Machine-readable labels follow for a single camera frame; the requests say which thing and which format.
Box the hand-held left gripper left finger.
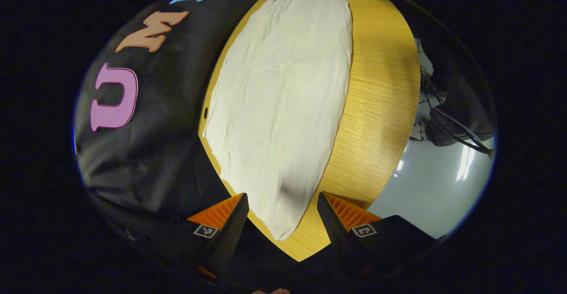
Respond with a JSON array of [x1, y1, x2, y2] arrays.
[[128, 193, 250, 281]]

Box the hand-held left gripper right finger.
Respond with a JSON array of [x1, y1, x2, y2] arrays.
[[317, 192, 438, 282]]

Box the white jeans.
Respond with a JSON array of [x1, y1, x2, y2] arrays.
[[202, 0, 354, 241]]

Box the black backdrop cloth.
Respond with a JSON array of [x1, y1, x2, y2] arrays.
[[73, 0, 277, 226]]

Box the white shoe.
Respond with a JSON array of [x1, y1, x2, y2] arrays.
[[409, 118, 429, 143]]

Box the grey cable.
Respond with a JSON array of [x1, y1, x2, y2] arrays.
[[419, 64, 495, 158]]

